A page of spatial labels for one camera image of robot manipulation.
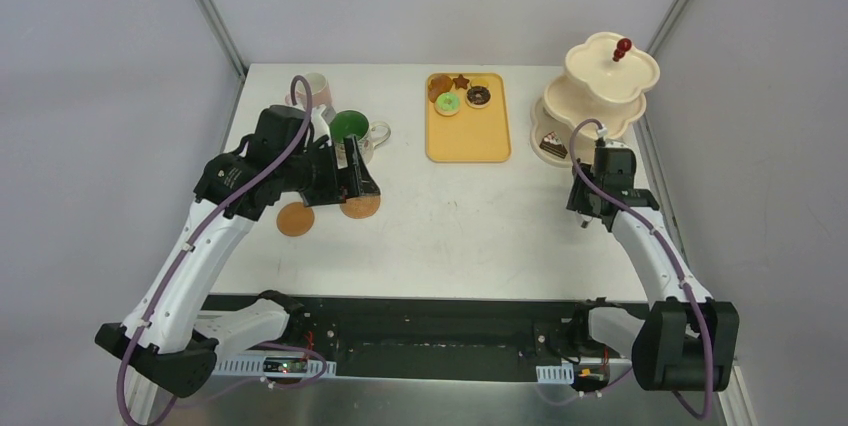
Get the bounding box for metal tongs with black tips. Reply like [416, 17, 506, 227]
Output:
[577, 213, 593, 229]

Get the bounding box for chocolate cake slice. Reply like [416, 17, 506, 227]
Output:
[539, 131, 568, 159]

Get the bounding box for green frosted donut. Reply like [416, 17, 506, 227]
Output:
[434, 92, 461, 116]

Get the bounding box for chocolate sprinkled donut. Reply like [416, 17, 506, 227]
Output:
[465, 86, 492, 109]

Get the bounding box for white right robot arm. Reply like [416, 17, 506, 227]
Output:
[567, 140, 740, 392]

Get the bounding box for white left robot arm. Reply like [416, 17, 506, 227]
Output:
[95, 105, 380, 398]

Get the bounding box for light woven round coaster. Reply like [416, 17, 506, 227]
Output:
[340, 195, 381, 219]

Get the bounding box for orange round coaster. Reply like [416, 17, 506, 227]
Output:
[276, 202, 315, 237]

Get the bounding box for floral mug with green inside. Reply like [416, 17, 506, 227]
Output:
[330, 110, 392, 166]

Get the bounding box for pink mug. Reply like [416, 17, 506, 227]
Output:
[285, 72, 332, 107]

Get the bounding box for cream three-tier cake stand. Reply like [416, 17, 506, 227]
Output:
[530, 31, 661, 168]

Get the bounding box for yellow plastic tray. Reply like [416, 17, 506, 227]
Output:
[425, 72, 512, 163]

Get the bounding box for star-shaped chocolate cookie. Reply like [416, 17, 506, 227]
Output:
[451, 74, 470, 90]

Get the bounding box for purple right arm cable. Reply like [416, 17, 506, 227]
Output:
[568, 118, 717, 422]

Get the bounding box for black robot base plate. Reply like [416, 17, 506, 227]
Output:
[198, 295, 664, 383]

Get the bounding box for right white slotted cable duct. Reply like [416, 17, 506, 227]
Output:
[535, 363, 575, 385]

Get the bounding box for left aluminium frame post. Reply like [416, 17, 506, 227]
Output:
[195, 0, 248, 83]

